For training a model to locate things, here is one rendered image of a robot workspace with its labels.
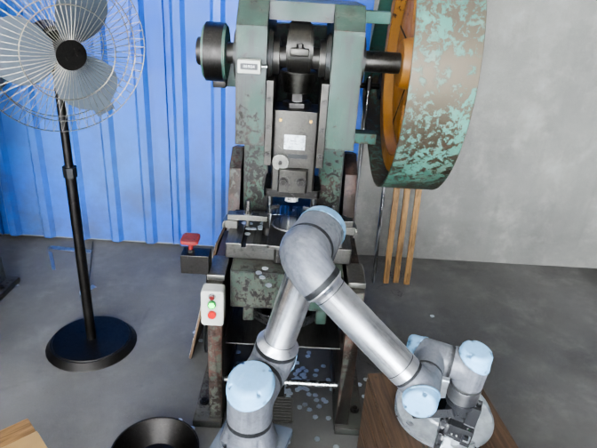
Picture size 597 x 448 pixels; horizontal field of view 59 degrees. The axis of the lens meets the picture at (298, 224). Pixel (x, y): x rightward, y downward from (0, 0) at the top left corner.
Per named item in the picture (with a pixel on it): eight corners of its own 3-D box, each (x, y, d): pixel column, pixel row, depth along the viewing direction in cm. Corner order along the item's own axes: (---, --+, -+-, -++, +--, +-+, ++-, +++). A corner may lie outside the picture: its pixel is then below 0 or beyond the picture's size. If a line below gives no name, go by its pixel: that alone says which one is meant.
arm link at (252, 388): (218, 426, 132) (217, 384, 126) (240, 390, 143) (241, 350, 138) (262, 441, 129) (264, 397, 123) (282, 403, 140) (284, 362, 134)
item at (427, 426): (514, 435, 156) (515, 432, 155) (433, 463, 144) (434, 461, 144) (452, 372, 179) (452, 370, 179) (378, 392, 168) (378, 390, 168)
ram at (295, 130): (313, 196, 182) (320, 110, 170) (269, 194, 182) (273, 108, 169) (313, 179, 198) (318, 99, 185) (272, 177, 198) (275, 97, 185)
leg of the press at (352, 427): (362, 436, 203) (394, 221, 165) (332, 434, 202) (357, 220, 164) (346, 301, 286) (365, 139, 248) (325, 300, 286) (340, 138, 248)
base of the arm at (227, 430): (266, 476, 131) (266, 447, 127) (210, 459, 135) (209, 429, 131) (285, 431, 144) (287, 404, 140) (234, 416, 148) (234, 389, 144)
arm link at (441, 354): (404, 352, 120) (453, 368, 117) (411, 325, 129) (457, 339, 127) (397, 379, 123) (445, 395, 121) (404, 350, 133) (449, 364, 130)
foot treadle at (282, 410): (291, 433, 188) (292, 421, 185) (263, 431, 187) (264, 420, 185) (295, 332, 241) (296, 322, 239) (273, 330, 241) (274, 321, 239)
